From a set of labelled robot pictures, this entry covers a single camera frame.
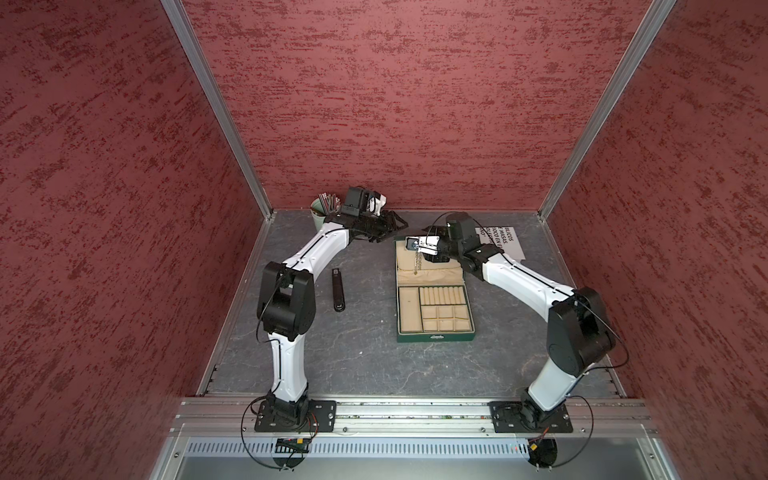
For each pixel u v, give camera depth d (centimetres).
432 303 90
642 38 74
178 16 71
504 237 109
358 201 74
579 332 46
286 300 52
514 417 74
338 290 95
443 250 76
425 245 76
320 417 74
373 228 81
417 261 92
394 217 83
